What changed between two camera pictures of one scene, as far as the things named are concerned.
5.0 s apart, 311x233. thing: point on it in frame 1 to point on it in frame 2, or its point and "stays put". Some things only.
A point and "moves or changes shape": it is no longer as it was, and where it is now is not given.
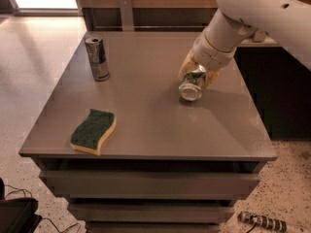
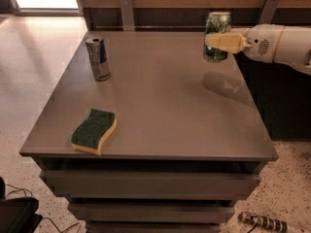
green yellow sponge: [98, 126] stays put
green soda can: [191, 84] moves or changes shape
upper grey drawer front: [149, 183] stays put
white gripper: [210, 56] to [261, 44]
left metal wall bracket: [126, 13] stays put
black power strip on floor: [261, 220] stays put
